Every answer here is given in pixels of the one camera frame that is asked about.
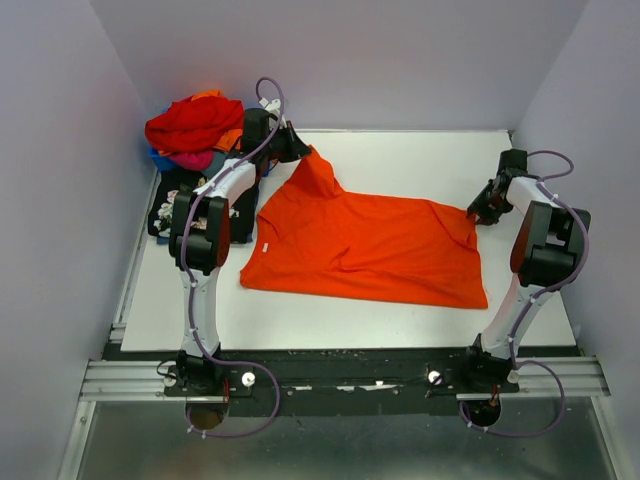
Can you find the black floral folded t-shirt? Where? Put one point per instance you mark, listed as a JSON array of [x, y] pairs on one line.
[[165, 210]]

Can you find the aluminium extrusion frame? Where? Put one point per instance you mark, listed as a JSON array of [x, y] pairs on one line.
[[114, 377]]

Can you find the grey-teal t-shirt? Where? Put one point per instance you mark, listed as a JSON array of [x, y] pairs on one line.
[[218, 161]]

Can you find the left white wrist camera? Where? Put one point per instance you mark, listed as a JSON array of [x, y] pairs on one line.
[[275, 107]]

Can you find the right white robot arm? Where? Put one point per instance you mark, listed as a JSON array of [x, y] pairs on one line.
[[549, 251]]

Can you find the pink t-shirt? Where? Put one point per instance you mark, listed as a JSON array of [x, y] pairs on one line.
[[197, 161]]

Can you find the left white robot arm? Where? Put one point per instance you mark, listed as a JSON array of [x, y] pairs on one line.
[[206, 221]]

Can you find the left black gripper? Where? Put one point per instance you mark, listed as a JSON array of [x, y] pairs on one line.
[[295, 148]]

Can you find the red t-shirt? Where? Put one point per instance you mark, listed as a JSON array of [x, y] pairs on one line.
[[173, 131]]

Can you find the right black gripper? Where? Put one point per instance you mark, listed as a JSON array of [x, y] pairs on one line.
[[478, 207]]

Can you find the blue plastic bin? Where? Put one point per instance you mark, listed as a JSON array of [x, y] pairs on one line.
[[162, 161]]

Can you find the orange t-shirt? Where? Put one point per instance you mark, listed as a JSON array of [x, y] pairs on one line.
[[314, 237], [218, 120]]

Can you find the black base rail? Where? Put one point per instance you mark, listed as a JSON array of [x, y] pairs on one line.
[[329, 383]]

